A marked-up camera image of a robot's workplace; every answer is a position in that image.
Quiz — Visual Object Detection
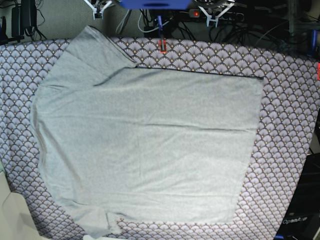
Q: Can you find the black OpenArm box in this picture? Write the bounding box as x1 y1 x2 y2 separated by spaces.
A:
281 153 320 240

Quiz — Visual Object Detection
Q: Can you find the black power strip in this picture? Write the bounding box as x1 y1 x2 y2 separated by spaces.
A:
186 8 245 22

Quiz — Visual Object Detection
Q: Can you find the fan-patterned tablecloth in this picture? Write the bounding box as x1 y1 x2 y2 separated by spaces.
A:
0 38 320 240

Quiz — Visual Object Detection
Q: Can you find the red clamp at right edge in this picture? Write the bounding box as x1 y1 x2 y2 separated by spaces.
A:
317 62 320 81

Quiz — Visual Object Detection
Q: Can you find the blue camera mount bracket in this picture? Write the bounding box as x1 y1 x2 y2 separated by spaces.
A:
120 0 192 10

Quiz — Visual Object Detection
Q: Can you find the blue post at right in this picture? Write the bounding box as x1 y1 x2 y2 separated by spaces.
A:
307 29 318 57

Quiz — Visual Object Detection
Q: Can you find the red table clamp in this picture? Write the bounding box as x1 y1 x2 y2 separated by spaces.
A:
159 39 167 54

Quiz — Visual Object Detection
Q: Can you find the white plastic bin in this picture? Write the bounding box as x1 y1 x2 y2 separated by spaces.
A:
0 166 42 240

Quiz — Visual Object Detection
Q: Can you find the grey T-shirt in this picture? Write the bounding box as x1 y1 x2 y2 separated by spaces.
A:
30 26 264 238

